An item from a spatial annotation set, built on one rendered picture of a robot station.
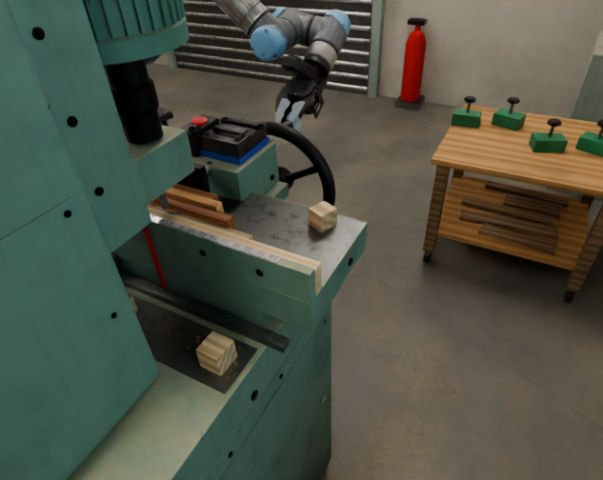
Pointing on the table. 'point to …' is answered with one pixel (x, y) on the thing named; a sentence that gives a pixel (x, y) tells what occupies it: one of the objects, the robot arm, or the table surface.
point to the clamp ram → (198, 179)
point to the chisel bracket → (162, 162)
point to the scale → (216, 239)
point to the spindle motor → (136, 29)
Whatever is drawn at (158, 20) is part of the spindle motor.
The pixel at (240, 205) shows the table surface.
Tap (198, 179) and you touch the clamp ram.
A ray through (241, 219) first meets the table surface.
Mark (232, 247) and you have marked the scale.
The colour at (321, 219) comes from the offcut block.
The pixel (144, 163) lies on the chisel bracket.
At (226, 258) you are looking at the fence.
